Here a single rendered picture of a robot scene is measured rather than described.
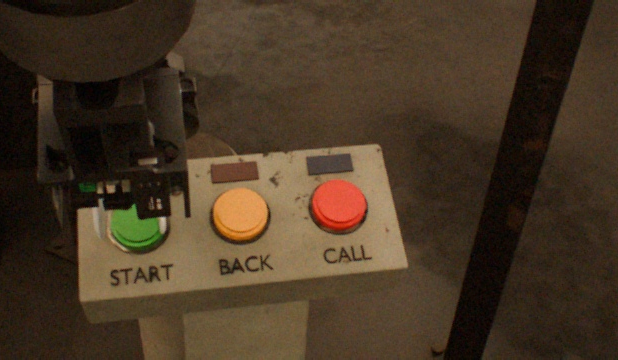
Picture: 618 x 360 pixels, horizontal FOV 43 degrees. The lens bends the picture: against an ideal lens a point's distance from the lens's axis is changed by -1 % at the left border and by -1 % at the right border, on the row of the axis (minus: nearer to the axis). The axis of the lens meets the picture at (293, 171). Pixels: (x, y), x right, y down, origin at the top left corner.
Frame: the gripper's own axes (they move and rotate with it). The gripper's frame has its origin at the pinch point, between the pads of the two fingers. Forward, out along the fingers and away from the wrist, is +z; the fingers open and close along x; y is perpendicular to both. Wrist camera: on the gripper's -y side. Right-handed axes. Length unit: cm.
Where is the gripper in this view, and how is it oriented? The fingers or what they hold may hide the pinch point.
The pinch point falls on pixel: (132, 182)
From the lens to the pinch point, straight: 53.9
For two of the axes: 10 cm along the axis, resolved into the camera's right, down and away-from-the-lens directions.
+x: 9.9, -0.9, 1.5
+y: 1.5, 8.7, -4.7
